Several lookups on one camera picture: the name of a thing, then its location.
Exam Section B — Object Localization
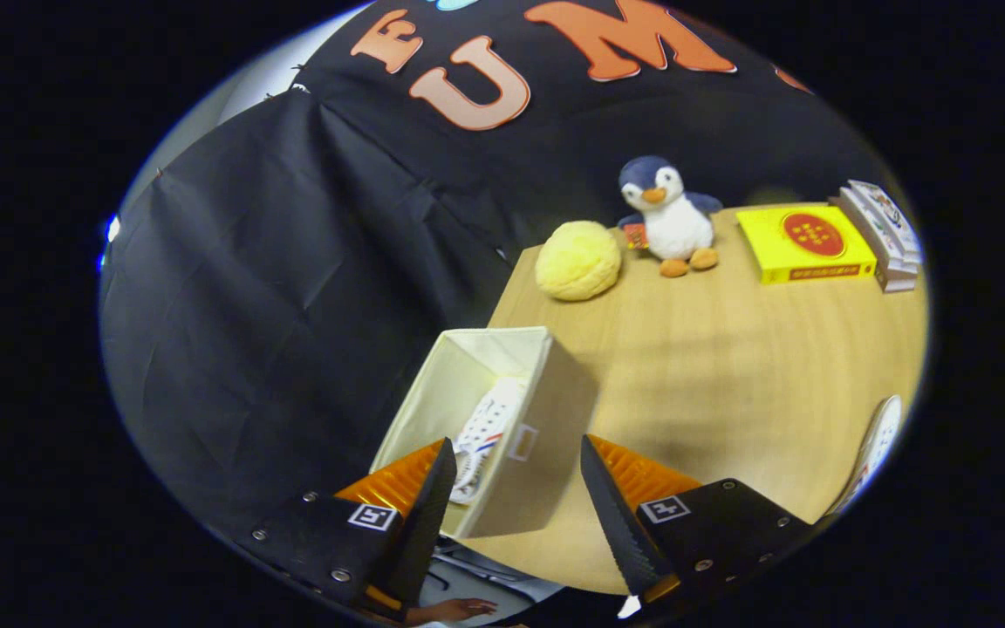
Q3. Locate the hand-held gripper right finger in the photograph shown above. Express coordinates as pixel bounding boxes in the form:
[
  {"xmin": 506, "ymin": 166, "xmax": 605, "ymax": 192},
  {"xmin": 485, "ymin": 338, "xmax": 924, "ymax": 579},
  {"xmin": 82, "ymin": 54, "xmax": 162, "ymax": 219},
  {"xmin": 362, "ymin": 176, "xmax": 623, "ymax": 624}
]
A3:
[{"xmin": 579, "ymin": 434, "xmax": 817, "ymax": 607}]

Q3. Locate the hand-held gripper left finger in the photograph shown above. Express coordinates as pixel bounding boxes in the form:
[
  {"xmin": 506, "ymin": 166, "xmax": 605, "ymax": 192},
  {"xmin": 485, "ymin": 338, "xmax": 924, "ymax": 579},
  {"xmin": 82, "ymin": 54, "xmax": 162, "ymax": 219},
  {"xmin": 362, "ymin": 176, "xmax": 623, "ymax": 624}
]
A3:
[{"xmin": 236, "ymin": 438, "xmax": 458, "ymax": 622}]

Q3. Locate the brown fabric storage box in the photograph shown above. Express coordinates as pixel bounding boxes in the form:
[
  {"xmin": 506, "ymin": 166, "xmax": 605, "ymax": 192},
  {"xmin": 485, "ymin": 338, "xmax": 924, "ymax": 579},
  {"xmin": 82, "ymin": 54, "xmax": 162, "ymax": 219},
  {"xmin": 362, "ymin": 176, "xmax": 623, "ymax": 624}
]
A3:
[{"xmin": 369, "ymin": 326, "xmax": 601, "ymax": 540}]

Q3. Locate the white shoe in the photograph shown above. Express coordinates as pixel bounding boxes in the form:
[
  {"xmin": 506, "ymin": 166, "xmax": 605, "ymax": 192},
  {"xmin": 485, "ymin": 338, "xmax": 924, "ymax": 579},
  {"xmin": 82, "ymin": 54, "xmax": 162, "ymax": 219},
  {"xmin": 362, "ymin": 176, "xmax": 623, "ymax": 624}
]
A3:
[
  {"xmin": 825, "ymin": 394, "xmax": 903, "ymax": 517},
  {"xmin": 448, "ymin": 377, "xmax": 528, "ymax": 505}
]

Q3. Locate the yellow round plush cushion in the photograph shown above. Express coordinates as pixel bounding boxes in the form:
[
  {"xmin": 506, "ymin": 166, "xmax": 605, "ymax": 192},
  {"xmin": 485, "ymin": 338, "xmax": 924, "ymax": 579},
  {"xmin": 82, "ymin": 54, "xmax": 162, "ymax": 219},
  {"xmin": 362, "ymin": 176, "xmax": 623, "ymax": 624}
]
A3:
[{"xmin": 535, "ymin": 220, "xmax": 623, "ymax": 303}]

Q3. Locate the penguin plush toy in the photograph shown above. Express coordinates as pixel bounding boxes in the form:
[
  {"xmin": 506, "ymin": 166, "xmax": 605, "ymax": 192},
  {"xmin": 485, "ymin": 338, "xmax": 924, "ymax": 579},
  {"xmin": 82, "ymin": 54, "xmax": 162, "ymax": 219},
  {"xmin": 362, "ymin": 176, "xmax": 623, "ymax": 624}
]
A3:
[{"xmin": 616, "ymin": 155, "xmax": 724, "ymax": 278}]

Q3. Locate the yellow book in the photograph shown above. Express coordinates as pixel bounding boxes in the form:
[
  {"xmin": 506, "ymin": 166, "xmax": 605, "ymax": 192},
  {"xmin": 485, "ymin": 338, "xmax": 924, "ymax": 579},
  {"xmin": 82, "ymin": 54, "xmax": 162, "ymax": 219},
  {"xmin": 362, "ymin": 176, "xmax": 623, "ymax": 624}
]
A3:
[{"xmin": 735, "ymin": 203, "xmax": 879, "ymax": 285}]

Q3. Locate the brown cover book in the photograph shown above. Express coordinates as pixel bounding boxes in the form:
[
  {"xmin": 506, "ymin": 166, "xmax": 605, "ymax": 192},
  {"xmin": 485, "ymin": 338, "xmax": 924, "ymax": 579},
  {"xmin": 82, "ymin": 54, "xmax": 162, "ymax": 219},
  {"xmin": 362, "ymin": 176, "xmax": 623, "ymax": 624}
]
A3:
[{"xmin": 828, "ymin": 194, "xmax": 919, "ymax": 294}]

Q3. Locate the white illustrated book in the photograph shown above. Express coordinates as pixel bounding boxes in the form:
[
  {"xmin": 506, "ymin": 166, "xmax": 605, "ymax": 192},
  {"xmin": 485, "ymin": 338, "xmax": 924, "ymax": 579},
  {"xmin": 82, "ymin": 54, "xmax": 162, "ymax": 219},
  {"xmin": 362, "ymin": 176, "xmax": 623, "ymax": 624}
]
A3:
[
  {"xmin": 847, "ymin": 179, "xmax": 924, "ymax": 263},
  {"xmin": 838, "ymin": 185, "xmax": 922, "ymax": 280}
]

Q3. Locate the ceiling light strip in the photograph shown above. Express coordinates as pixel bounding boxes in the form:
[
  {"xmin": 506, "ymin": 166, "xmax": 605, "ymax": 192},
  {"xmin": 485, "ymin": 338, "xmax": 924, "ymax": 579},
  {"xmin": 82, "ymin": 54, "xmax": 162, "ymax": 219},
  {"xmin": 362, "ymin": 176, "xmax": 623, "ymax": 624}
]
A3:
[{"xmin": 99, "ymin": 214, "xmax": 122, "ymax": 271}]

